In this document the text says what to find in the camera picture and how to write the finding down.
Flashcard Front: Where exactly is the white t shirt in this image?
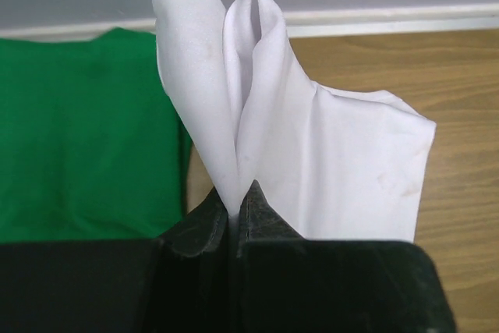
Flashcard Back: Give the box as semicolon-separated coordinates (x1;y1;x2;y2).
152;0;436;242

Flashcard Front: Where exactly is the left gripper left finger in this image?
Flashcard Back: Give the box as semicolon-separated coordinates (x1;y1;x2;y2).
1;191;228;332

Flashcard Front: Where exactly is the folded green t shirt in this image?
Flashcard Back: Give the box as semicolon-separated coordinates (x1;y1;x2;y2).
1;29;191;243

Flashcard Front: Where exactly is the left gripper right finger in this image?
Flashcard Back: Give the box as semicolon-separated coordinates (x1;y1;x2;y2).
235;182;456;332

